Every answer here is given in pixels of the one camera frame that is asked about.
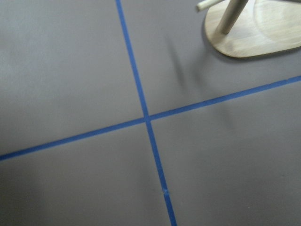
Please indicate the wooden cup storage rack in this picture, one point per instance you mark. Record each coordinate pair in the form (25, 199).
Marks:
(250, 28)

